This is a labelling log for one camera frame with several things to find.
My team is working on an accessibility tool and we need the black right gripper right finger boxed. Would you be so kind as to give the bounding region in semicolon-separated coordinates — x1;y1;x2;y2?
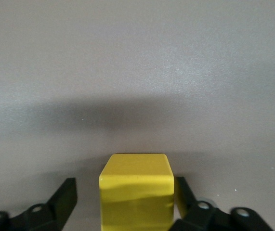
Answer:
170;177;233;231

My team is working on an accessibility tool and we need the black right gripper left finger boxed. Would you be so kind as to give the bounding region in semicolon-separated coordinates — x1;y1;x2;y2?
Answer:
8;177;78;231

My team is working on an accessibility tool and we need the yellow cube block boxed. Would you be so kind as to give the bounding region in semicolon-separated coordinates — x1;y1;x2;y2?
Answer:
98;153;175;231

